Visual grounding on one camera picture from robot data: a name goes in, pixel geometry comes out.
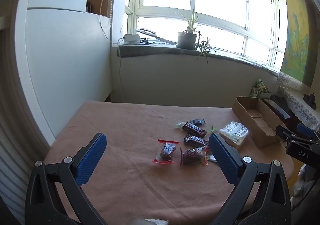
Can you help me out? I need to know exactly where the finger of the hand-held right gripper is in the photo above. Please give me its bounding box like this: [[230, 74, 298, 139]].
[[276, 125, 318, 146], [297, 123, 320, 140]]

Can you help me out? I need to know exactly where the landscape wall scroll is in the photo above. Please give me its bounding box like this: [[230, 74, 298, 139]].
[[276, 0, 317, 91]]

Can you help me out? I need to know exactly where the cardboard box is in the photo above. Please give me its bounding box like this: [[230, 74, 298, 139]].
[[232, 96, 287, 149]]

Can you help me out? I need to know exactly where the orange egg snack packet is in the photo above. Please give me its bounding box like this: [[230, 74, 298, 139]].
[[180, 145, 210, 166]]

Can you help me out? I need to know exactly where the white power box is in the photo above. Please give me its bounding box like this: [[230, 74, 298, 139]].
[[124, 34, 141, 45]]

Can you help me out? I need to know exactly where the person's left hand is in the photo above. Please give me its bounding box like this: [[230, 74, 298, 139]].
[[144, 218, 169, 225]]

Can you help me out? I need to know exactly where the white cable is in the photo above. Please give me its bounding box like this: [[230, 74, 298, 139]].
[[99, 0, 125, 44]]

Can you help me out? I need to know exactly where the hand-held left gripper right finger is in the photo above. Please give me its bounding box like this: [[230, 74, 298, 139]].
[[208, 133, 292, 225]]

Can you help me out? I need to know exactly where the white wardrobe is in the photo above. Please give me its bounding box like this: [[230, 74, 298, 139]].
[[15, 0, 113, 146]]

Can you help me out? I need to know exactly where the grey windowsill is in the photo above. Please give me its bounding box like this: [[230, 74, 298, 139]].
[[117, 44, 280, 76]]

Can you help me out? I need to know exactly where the ring light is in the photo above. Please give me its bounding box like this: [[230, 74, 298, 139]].
[[136, 28, 178, 45]]

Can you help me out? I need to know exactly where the potted spider plant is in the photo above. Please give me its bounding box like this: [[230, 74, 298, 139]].
[[174, 9, 217, 64]]

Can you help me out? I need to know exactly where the lace covered side table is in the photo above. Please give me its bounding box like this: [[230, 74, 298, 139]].
[[279, 86, 320, 128]]

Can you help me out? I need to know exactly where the clear sandwich bread packet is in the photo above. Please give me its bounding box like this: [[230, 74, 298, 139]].
[[218, 121, 250, 151]]

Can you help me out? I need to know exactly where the dark tea set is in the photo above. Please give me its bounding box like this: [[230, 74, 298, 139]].
[[303, 93, 317, 109]]

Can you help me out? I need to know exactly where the white ribbed panel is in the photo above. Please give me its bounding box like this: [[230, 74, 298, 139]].
[[0, 83, 50, 218]]

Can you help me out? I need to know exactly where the clear red-edged snack packet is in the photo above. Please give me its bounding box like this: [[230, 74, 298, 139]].
[[152, 139, 179, 165]]

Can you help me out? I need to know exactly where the pink blanket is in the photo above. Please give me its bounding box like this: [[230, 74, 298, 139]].
[[44, 100, 295, 225]]

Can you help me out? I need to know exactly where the dark red box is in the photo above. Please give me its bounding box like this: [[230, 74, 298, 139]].
[[264, 99, 292, 121]]

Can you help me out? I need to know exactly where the brown chocolate bar packet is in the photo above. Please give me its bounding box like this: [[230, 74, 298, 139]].
[[182, 121, 208, 138], [184, 133, 209, 147]]

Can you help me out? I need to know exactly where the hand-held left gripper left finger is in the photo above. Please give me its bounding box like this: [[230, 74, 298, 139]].
[[24, 133, 108, 225]]

